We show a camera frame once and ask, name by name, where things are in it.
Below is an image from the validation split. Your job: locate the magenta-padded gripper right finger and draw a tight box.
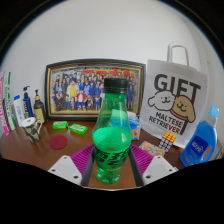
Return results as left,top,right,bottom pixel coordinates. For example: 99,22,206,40
127,143,179,187

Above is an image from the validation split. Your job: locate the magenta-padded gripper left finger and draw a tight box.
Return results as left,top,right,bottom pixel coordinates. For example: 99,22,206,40
48,143,98,188

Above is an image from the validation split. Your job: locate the green plastic drink bottle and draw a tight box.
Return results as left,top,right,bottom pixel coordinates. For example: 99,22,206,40
91,77,133,185

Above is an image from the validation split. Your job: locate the puzzle cube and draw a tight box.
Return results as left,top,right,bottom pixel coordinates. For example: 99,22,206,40
158,131,177,153

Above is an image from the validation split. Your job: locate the flat round red coaster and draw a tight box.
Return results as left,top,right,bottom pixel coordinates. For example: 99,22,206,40
48,134,69,151

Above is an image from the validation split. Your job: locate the small green packet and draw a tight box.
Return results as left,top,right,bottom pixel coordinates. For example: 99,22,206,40
51,120,69,130
68,123,89,136

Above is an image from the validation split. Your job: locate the blue detergent bottle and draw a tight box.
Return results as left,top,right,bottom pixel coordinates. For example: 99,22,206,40
179,104,220,168

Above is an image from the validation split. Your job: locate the light blue tissue pack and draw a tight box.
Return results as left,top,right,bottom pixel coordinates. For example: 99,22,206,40
128,112,143,141

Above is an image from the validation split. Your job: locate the camouflage print mug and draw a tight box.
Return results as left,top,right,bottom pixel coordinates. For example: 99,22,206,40
21,116,44,144

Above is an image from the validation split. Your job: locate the brown pump bottle yellow label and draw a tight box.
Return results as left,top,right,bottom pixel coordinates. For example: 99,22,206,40
33,88,46,124

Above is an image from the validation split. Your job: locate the white printed paper gift bag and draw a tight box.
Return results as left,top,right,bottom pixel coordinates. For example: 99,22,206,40
139,41,208,149

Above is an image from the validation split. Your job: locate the dark blue pump bottle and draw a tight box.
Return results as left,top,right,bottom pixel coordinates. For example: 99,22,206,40
22,85,34,118

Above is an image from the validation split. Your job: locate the white bottle with blue cap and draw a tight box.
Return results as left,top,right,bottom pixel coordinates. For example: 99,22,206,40
13,94,27,128

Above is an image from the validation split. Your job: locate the framed group picture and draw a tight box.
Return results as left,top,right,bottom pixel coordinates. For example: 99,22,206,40
44,58,147,122

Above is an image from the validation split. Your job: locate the white and green tube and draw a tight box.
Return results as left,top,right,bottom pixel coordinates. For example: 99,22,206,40
3,71,18,132

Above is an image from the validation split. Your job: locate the pink printed tube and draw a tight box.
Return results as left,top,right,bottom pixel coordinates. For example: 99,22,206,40
0,74,11,137

